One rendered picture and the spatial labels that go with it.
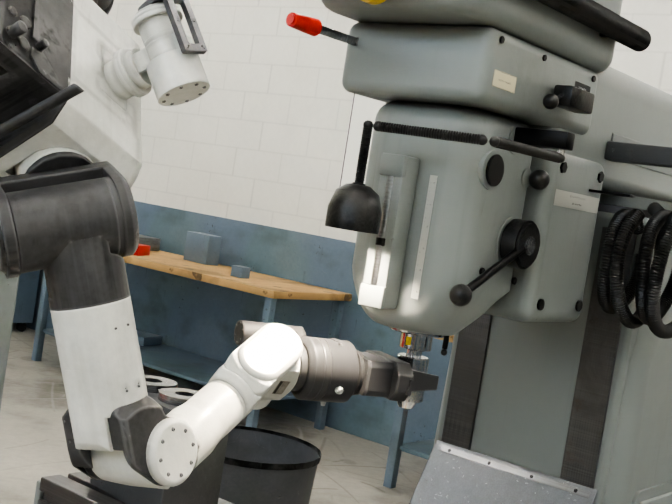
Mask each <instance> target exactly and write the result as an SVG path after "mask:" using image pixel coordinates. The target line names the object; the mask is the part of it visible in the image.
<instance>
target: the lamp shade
mask: <svg viewBox="0 0 672 504"><path fill-rule="evenodd" d="M381 217H382V211H381V204H380V197H379V195H378V194H377V193H376V192H375V191H374V190H373V189H372V188H371V187H369V186H366V184H362V183H356V182H352V183H346V184H345V185H343V186H341V187H339V188H337V189H336V190H335V192H334V194H333V196H332V198H331V200H330V202H329V204H328V207H327V214H326V220H325V226H328V227H333V228H339V229H345V230H351V231H357V232H364V233H372V234H379V229H380V223H381Z"/></svg>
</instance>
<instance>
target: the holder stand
mask: <svg viewBox="0 0 672 504"><path fill-rule="evenodd" d="M144 376H145V381H146V387H147V393H148V396H149V397H151V398H153V399H154V400H155V401H156V402H157V403H158V404H159V405H160V406H161V407H162V408H163V411H164V413H165V415H167V414H168V413H169V412H171V411H172V410H173V409H175V408H177V407H178V406H180V405H182V404H184V403H186V402H187V401H188V400H189V399H190V398H191V397H193V396H194V395H195V394H196V393H197V392H198V391H196V390H191V389H183V388H178V387H177V385H178V384H177V382H176V381H174V380H171V379H168V378H164V377H159V376H152V375H144ZM228 434H229V433H228ZM228 434H227V435H226V436H225V437H224V438H222V439H221V440H220V441H219V443H218V444H217V445H216V447H215V448H214V450H213V451H212V453H211V454H210V455H209V456H207V457H206V458H205V459H204V460H203V461H202V462H201V463H200V464H199V465H198V466H197V467H196V468H195V469H194V470H192V472H191V474H190V475H189V477H188V478H187V479H186V480H185V481H184V482H183V483H181V484H180V485H178V486H174V487H170V488H169V489H158V488H147V487H137V486H129V485H124V484H119V483H114V482H110V481H104V480H95V479H92V478H91V479H90V483H91V484H93V485H95V486H96V487H98V488H100V489H102V490H103V491H105V492H107V493H109V494H110V495H112V496H114V497H115V498H117V499H119V500H121V501H122V502H124V503H126V504H218V499H219V493H220V486H221V480H222V473H223V467H224V460H225V454H226V447H227V440H228Z"/></svg>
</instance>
